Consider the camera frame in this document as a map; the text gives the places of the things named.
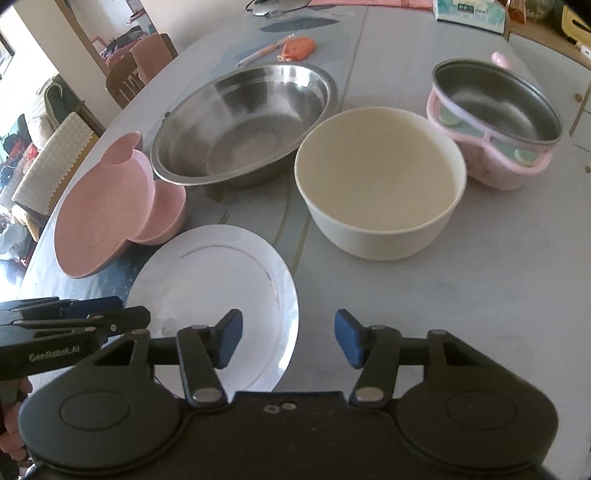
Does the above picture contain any white plate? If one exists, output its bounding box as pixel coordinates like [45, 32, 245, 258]
[126, 224, 300, 400]

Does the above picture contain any orange correction tape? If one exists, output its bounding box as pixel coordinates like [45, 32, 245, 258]
[276, 37, 317, 62]

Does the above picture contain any pink bear-shaped plate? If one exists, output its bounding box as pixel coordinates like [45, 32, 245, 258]
[54, 131, 188, 278]

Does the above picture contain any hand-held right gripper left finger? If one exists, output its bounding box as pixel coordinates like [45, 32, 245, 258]
[92, 308, 244, 408]

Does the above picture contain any pink printed bag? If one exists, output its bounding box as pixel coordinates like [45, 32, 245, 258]
[307, 0, 437, 11]

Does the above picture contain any tissue box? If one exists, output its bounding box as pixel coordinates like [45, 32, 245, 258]
[434, 0, 509, 34]

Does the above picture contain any person's left hand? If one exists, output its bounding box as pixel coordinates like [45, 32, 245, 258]
[0, 405, 31, 468]

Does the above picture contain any yellow tissue holder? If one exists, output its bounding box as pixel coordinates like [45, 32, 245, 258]
[561, 4, 591, 47]

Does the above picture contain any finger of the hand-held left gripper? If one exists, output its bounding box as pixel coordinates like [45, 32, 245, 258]
[0, 306, 151, 341]
[0, 296, 124, 320]

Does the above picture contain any pink pen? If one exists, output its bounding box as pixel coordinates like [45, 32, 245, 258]
[235, 33, 296, 69]

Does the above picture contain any brown wooden chair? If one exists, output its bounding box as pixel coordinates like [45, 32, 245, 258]
[105, 53, 148, 110]

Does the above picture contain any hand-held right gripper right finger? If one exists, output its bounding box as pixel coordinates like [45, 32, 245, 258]
[335, 309, 504, 409]

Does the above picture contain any cream padded chair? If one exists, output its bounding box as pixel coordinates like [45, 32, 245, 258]
[11, 111, 94, 232]

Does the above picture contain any cream round bowl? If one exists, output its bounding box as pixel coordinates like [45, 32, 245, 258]
[294, 107, 467, 261]

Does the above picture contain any large stainless steel bowl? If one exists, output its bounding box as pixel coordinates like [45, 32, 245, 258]
[151, 63, 339, 188]

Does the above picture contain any pink garment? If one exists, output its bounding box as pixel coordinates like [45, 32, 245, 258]
[129, 33, 179, 86]

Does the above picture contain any cluttered sofa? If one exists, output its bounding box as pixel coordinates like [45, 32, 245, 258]
[0, 74, 70, 185]

